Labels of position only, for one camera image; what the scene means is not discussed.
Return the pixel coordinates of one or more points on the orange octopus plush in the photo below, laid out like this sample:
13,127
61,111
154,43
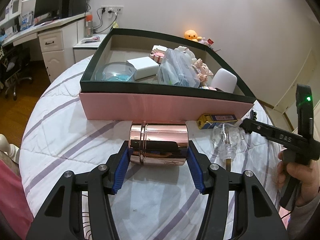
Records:
192,35

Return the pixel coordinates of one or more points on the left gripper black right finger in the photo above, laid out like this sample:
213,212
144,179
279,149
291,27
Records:
272,133

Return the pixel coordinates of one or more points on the blue yellow snack bag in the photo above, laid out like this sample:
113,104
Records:
115,25

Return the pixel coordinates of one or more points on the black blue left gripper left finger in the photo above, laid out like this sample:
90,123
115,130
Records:
61,215

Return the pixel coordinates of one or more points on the white bedside cabinet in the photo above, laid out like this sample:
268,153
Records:
87,46

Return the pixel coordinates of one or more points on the black computer monitor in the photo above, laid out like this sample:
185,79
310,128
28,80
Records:
46,10

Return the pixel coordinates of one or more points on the pink blanket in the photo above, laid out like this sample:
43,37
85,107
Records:
14,206

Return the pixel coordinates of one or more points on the pink box with black rim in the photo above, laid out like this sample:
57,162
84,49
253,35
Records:
148,100

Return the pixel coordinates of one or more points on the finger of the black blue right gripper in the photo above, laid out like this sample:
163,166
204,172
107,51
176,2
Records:
255,216

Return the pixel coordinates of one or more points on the red cartoon storage box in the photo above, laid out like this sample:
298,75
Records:
210,43

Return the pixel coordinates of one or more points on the white power adapter block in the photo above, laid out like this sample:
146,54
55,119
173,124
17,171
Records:
144,67

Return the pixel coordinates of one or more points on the white bed post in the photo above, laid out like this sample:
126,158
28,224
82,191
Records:
11,150

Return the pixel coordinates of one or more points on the rose gold metallic cylinder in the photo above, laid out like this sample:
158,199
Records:
158,144

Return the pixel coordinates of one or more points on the blue heart-shaped clear dish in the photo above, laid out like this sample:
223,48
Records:
116,71

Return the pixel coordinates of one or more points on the white desk with drawers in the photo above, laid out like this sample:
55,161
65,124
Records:
56,39

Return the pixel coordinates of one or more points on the white plastic figure toy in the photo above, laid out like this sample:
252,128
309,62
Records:
188,52

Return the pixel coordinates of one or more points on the white wall cabinet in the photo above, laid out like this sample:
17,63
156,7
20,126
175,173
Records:
12,10

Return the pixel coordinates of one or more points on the pink block toy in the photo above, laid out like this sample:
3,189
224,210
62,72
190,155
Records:
157,53

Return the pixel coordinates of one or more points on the clear glass bulb bottle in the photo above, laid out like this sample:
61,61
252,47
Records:
227,139

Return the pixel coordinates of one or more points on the orange-capped water bottle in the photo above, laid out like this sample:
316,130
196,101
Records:
89,25

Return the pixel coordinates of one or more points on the clear plastic pack of items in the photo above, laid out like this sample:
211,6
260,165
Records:
176,70

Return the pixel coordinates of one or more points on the striped white quilt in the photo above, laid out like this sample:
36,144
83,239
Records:
154,202

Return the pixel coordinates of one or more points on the white rounded speaker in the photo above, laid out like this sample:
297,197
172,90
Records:
224,81

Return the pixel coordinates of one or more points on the small pink-haired doll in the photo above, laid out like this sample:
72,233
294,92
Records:
202,71

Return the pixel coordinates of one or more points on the wall power strip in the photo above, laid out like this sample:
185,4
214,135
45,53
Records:
117,9

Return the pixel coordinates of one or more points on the person's right hand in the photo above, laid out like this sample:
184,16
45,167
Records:
307,175

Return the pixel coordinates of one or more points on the black office chair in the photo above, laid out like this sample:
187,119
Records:
14,65

